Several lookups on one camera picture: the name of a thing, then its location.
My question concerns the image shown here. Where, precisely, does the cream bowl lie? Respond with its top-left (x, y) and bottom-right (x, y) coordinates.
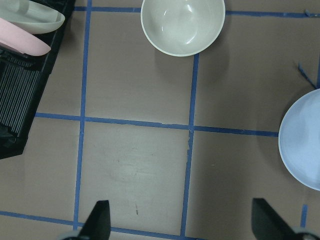
top-left (140, 0), bottom-right (226, 57)

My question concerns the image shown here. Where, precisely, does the cream plate in rack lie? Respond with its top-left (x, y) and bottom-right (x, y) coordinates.
top-left (0, 0), bottom-right (66, 35)

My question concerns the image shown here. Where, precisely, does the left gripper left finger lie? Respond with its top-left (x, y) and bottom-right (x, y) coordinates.
top-left (78, 200), bottom-right (111, 240)

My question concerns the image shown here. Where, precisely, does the black dish rack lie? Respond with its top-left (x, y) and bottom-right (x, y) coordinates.
top-left (0, 0), bottom-right (77, 160)

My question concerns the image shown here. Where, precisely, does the pink plate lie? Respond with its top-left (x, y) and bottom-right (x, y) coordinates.
top-left (0, 18), bottom-right (51, 57)

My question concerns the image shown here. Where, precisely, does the blue plate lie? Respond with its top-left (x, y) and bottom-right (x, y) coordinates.
top-left (278, 89), bottom-right (320, 191)

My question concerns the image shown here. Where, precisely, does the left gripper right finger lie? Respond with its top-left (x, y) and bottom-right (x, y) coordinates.
top-left (251, 198), bottom-right (296, 240)

